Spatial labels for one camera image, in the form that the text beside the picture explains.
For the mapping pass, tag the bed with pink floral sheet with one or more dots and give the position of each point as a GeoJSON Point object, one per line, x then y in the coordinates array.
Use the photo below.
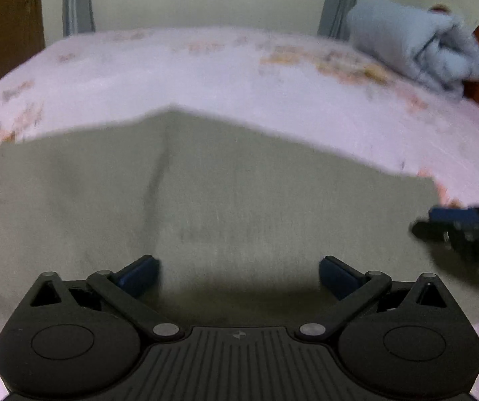
{"type": "Point", "coordinates": [181, 71]}

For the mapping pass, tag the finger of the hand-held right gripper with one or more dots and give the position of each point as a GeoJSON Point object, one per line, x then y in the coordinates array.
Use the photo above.
{"type": "Point", "coordinates": [452, 215]}
{"type": "Point", "coordinates": [465, 240]}

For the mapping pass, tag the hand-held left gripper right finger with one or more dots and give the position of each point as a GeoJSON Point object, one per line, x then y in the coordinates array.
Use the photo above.
{"type": "Point", "coordinates": [336, 275]}

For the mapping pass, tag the rolled light blue duvet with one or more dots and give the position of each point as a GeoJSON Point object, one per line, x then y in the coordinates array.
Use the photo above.
{"type": "Point", "coordinates": [423, 46]}

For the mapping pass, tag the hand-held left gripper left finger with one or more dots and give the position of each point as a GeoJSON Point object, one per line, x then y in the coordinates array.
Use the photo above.
{"type": "Point", "coordinates": [137, 277]}

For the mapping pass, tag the grey pants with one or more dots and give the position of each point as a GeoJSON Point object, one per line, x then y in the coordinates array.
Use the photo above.
{"type": "Point", "coordinates": [243, 200]}

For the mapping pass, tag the grey curtain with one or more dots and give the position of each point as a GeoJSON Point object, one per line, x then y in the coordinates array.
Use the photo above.
{"type": "Point", "coordinates": [340, 4]}
{"type": "Point", "coordinates": [78, 0]}

